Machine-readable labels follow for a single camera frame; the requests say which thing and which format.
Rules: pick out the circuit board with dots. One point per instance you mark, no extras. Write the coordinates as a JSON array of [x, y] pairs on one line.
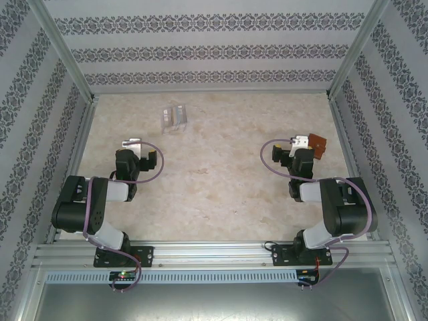
[[306, 277], [122, 275]]

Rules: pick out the left circuit board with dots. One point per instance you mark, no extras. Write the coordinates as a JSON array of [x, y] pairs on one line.
[[122, 275]]

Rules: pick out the brown leather card holder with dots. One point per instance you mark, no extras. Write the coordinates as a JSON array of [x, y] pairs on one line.
[[319, 147]]

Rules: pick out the aluminium frame leg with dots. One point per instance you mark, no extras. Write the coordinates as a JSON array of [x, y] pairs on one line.
[[401, 294], [29, 294]]

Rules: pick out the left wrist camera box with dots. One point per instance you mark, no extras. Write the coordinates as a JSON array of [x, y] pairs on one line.
[[132, 143]]

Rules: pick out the aluminium side rail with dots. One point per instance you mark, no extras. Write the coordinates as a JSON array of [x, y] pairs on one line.
[[82, 133], [343, 133]]

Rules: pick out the right circuit board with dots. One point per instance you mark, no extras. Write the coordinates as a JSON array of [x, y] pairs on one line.
[[306, 277]]

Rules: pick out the silver grey card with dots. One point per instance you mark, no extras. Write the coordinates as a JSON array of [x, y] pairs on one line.
[[180, 115]]

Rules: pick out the gold card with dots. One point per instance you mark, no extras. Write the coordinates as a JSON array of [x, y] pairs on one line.
[[173, 117]]

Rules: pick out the aluminium mounting rail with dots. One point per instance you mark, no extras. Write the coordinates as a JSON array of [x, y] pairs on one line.
[[207, 254]]

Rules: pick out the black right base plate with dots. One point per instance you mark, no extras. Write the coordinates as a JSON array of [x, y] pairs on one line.
[[279, 257]]

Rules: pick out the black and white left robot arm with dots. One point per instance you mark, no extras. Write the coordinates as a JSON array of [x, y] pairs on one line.
[[73, 214]]

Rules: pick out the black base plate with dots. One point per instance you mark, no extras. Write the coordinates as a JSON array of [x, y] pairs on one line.
[[279, 257], [147, 255]]

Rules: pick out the clear acrylic card box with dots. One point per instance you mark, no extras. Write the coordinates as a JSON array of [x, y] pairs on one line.
[[166, 117]]

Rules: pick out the aluminium frame crossbar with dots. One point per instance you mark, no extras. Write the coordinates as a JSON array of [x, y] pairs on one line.
[[210, 91]]

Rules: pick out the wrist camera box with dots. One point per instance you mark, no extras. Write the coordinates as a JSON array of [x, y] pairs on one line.
[[132, 143], [299, 142]]

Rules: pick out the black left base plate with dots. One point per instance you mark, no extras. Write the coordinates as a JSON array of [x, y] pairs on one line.
[[147, 255]]

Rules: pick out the aluminium frame post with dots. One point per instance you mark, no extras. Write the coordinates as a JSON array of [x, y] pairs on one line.
[[65, 50], [354, 50]]

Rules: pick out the grey metal sheet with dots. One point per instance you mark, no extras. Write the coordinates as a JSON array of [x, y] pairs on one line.
[[214, 301]]

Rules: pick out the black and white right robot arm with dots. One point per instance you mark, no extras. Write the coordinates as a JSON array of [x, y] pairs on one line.
[[354, 217]]

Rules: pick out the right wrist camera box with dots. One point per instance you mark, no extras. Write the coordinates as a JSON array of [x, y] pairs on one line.
[[299, 142]]

